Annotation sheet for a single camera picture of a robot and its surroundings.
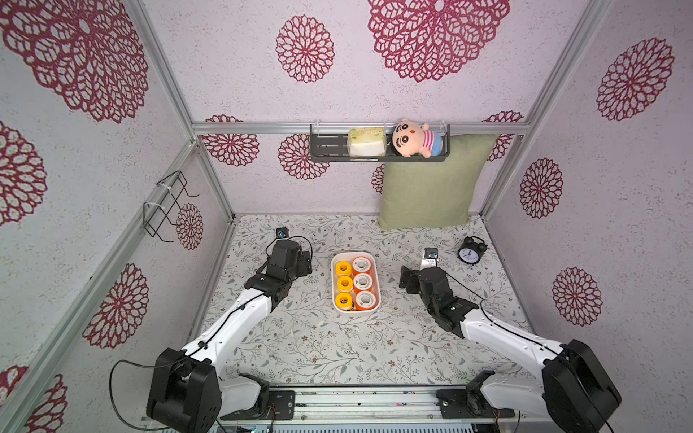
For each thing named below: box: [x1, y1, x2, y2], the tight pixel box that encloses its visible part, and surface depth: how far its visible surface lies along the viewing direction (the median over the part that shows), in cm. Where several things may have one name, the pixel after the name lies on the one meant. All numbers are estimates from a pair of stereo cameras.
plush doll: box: [391, 118, 444, 159], surface depth 88 cm
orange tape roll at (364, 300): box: [355, 290, 377, 312], surface depth 91 cm
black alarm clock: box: [457, 235, 489, 265], surface depth 102 cm
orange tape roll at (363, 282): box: [352, 272, 373, 295], surface depth 96 cm
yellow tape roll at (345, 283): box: [336, 275, 353, 293], surface depth 96 cm
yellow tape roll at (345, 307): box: [334, 292, 353, 312], surface depth 91 cm
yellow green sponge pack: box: [347, 127, 388, 157], surface depth 92 cm
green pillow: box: [378, 133, 498, 230], surface depth 99 cm
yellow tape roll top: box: [334, 260, 353, 277], surface depth 100 cm
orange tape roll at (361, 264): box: [351, 256, 372, 277], surface depth 100 cm
